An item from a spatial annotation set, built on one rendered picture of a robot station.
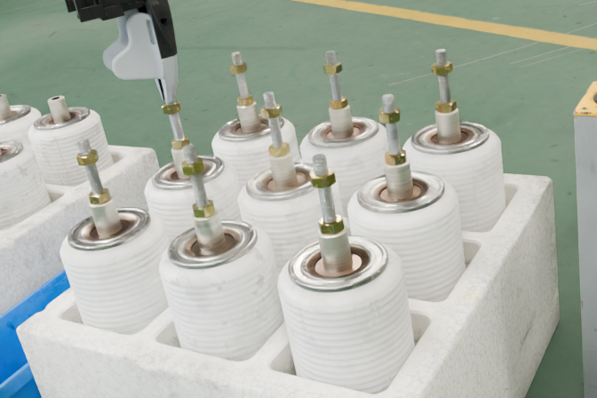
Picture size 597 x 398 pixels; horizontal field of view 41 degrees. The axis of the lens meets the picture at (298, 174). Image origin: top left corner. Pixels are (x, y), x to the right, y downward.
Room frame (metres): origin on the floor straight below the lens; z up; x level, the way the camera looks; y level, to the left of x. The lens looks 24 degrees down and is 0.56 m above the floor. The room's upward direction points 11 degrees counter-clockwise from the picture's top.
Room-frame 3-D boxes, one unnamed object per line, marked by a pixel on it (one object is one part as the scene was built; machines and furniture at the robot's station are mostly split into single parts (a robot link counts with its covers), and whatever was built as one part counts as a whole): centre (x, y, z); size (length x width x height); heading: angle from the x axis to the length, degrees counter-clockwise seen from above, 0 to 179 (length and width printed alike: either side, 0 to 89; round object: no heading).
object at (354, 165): (0.78, -0.05, 0.16); 0.10 x 0.10 x 0.18
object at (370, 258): (0.52, -0.02, 0.25); 0.08 x 0.08 x 0.01
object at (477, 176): (0.71, -0.15, 0.16); 0.10 x 0.10 x 0.18
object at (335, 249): (0.52, -0.02, 0.26); 0.02 x 0.02 x 0.03
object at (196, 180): (0.59, 0.08, 0.30); 0.01 x 0.01 x 0.08
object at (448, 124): (0.71, -0.15, 0.26); 0.02 x 0.02 x 0.03
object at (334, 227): (0.52, -0.02, 0.29); 0.02 x 0.02 x 0.01; 36
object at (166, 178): (0.75, 0.11, 0.25); 0.08 x 0.08 x 0.01
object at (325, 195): (0.52, -0.02, 0.30); 0.01 x 0.01 x 0.08
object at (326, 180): (0.52, -0.02, 0.32); 0.02 x 0.02 x 0.01; 36
